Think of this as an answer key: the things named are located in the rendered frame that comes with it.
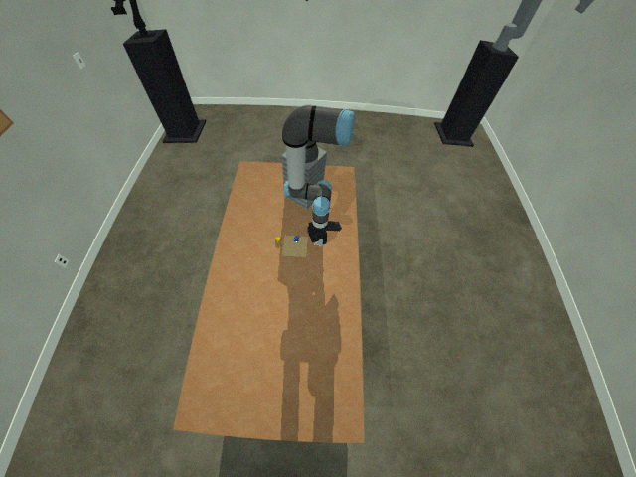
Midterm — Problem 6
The tan square mat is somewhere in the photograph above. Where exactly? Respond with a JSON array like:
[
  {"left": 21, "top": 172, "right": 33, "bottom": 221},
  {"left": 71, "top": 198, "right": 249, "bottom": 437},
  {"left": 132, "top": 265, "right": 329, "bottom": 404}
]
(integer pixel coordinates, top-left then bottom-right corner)
[{"left": 282, "top": 235, "right": 308, "bottom": 257}]

